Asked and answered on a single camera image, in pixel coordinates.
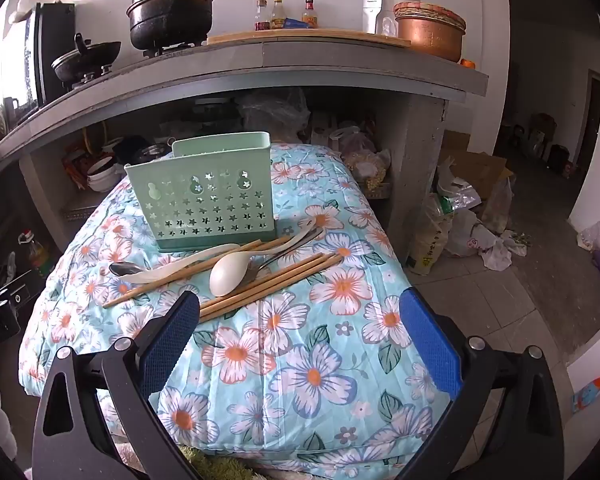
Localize wide white ceramic spoon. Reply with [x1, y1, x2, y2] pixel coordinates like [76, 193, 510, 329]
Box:
[209, 224, 323, 297]

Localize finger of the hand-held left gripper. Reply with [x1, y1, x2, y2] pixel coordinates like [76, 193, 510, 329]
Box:
[0, 270, 47, 317]

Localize copper inner pot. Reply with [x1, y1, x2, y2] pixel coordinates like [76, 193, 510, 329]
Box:
[395, 12, 467, 63]

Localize rice sack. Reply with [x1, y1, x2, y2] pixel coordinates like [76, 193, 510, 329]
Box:
[406, 194, 455, 277]

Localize wooden cutting board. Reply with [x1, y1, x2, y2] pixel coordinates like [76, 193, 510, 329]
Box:
[206, 27, 412, 48]

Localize woven bamboo lid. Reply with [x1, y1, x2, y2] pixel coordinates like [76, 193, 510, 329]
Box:
[392, 1, 467, 31]

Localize cooking oil bottle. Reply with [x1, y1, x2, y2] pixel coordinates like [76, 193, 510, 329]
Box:
[17, 230, 50, 281]

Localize red packaging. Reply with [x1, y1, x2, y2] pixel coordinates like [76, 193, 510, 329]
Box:
[61, 144, 88, 191]

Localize green plastic utensil holder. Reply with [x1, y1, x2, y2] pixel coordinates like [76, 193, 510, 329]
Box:
[124, 131, 277, 253]

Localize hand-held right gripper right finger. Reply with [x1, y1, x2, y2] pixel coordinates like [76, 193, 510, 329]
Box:
[395, 287, 568, 480]

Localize clear plastic bags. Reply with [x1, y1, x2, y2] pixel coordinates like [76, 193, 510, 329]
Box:
[236, 87, 312, 143]

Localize white plastic bag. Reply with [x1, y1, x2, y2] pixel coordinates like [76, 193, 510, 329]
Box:
[447, 207, 501, 258]

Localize slim white spoon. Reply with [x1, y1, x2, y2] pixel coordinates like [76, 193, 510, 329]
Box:
[117, 243, 242, 283]

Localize stack of white bowls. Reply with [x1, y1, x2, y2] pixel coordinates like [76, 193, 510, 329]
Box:
[86, 154, 127, 193]

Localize bag of beans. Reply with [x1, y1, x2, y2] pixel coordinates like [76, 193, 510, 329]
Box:
[342, 149, 392, 197]

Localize orange and blue packet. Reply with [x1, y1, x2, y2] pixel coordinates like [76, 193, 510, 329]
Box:
[572, 364, 600, 413]

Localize green mat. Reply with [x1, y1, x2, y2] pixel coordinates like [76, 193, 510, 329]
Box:
[180, 442, 253, 480]

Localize large black pot with lid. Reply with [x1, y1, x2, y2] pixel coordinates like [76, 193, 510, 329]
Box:
[126, 0, 217, 52]

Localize cardboard box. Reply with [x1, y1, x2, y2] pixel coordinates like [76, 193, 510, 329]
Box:
[439, 130, 515, 216]

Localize floral blue blanket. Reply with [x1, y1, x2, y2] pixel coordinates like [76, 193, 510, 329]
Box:
[19, 142, 453, 476]

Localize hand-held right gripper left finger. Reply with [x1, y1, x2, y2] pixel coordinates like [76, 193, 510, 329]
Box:
[32, 290, 201, 480]

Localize bundle of wooden chopsticks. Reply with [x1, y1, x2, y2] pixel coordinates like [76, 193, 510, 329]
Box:
[199, 258, 343, 324]

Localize black wok with lid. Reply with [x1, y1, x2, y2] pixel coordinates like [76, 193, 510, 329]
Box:
[51, 33, 122, 82]

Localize gas stove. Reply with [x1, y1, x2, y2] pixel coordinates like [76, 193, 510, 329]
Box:
[67, 39, 210, 92]

